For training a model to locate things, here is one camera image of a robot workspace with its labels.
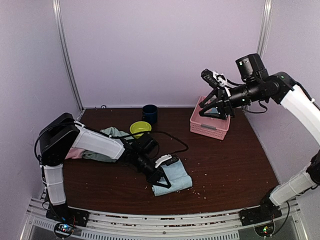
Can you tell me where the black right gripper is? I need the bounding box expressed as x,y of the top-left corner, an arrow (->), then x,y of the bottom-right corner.
199,78 -> 263,120

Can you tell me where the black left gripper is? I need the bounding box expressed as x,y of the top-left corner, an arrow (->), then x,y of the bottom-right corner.
134,152 -> 172,189

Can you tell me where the patterned blue pastel towel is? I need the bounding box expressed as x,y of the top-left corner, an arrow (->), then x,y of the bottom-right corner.
205,107 -> 220,119

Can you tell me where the light blue towel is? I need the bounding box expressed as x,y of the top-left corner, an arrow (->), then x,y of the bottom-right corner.
152,160 -> 193,197

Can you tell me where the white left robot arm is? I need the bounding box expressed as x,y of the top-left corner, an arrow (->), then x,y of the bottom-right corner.
34,112 -> 172,222

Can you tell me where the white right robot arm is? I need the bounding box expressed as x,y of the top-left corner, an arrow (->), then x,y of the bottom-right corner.
199,53 -> 320,225

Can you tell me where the pink perforated plastic basket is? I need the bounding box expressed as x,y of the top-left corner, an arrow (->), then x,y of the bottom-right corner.
189,96 -> 231,141

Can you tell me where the mint green towel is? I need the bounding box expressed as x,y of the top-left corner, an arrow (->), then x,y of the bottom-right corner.
82,126 -> 129,163

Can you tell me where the lime green bowl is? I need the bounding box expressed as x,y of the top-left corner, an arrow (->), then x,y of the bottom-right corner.
129,121 -> 152,139

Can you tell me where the dark blue mug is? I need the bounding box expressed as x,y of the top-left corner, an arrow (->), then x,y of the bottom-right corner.
141,104 -> 158,125

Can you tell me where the pink towel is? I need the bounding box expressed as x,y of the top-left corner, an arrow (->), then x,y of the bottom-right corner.
65,147 -> 85,160

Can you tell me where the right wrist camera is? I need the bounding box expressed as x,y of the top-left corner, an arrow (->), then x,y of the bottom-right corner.
200,69 -> 239,89

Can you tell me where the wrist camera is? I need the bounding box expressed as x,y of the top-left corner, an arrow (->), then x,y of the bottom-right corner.
200,69 -> 239,89
154,154 -> 180,168

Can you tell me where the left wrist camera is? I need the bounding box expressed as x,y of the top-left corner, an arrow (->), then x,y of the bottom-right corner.
154,154 -> 180,168

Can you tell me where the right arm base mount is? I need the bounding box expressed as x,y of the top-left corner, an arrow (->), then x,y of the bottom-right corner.
238,206 -> 282,238

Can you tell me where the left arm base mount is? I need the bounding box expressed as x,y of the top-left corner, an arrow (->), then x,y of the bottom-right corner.
45,208 -> 90,239

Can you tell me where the right aluminium frame post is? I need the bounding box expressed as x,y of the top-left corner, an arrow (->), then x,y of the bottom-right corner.
256,0 -> 273,57

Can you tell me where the aluminium frame post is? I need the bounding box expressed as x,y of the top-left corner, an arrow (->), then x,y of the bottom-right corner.
52,0 -> 84,112
256,0 -> 273,57

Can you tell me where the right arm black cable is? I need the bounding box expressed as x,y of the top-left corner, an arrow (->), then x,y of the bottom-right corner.
243,99 -> 292,237

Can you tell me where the aluminium front rail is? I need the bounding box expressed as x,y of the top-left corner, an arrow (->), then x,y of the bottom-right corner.
24,197 -> 308,240

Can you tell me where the left aluminium frame post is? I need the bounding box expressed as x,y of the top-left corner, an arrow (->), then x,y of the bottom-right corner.
52,0 -> 84,112

